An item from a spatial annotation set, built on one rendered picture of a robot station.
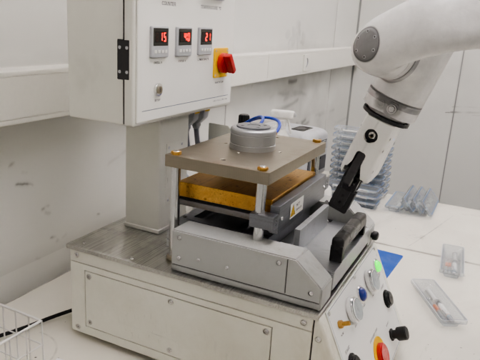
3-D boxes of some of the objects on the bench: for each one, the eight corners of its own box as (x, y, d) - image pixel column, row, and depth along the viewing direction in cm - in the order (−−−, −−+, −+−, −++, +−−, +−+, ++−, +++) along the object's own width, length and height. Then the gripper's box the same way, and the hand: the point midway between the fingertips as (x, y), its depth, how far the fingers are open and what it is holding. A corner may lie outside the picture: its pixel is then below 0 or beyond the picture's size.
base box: (71, 334, 102) (69, 247, 97) (181, 262, 134) (183, 194, 129) (360, 441, 80) (375, 335, 75) (406, 323, 112) (418, 245, 108)
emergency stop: (377, 372, 93) (370, 350, 92) (383, 360, 96) (376, 338, 96) (386, 371, 92) (379, 349, 92) (391, 359, 95) (384, 338, 95)
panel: (364, 430, 81) (323, 312, 80) (402, 334, 107) (372, 244, 106) (377, 429, 80) (336, 310, 79) (412, 333, 106) (382, 242, 105)
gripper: (378, 93, 92) (331, 186, 99) (355, 102, 79) (302, 208, 86) (420, 113, 89) (368, 207, 97) (403, 127, 76) (345, 234, 84)
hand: (342, 198), depth 91 cm, fingers closed
